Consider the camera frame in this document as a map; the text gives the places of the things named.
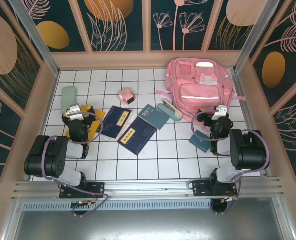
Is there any aluminium frame post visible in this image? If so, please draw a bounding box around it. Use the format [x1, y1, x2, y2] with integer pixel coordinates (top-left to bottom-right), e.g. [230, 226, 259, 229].
[7, 0, 62, 77]
[232, 0, 289, 73]

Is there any grey metal sheet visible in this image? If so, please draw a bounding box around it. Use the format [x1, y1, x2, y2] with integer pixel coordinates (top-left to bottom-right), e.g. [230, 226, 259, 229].
[2, 211, 296, 240]

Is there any aluminium mounting rail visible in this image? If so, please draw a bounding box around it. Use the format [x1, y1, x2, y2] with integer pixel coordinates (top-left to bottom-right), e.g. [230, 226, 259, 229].
[11, 176, 287, 201]

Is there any small pink box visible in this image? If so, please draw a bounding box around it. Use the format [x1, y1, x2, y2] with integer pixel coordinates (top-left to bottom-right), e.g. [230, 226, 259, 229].
[118, 87, 136, 105]

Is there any pink backpack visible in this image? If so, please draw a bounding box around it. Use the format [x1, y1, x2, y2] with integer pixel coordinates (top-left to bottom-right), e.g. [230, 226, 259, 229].
[155, 57, 246, 123]

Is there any navy book yellow label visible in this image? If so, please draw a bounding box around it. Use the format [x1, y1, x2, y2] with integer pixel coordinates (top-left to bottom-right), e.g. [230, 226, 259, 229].
[117, 116, 157, 156]
[101, 105, 134, 141]

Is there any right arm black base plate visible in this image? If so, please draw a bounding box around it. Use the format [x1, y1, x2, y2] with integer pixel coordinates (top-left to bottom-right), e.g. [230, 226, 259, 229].
[191, 179, 239, 201]

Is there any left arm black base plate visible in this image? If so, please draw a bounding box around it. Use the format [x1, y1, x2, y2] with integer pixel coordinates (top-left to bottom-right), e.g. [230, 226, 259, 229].
[59, 181, 106, 200]

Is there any large teal book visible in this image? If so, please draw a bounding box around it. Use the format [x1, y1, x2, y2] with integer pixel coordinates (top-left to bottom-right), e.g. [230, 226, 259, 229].
[137, 104, 169, 131]

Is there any mint green pencil case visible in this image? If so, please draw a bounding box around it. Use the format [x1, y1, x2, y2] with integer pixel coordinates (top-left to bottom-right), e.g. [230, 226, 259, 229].
[60, 86, 78, 115]

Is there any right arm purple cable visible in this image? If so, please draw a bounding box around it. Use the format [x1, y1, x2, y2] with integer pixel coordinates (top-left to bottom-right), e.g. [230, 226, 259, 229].
[190, 109, 273, 216]

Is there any aluminium side rail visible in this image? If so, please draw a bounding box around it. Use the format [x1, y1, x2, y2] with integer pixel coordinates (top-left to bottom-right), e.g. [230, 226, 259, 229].
[230, 69, 273, 179]

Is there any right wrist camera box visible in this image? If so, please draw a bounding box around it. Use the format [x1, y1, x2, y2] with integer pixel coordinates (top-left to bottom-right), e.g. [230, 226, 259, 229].
[211, 104, 230, 120]

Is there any small teal notebook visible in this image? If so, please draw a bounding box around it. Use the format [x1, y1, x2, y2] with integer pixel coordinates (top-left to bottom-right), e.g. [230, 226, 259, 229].
[189, 129, 212, 153]

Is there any teal and cream pencil box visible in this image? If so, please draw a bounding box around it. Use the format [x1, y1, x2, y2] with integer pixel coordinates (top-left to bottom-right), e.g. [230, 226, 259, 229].
[156, 98, 183, 123]

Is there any slotted grey cable duct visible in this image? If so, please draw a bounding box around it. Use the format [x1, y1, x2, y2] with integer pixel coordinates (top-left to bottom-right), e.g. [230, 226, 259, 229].
[21, 201, 276, 212]

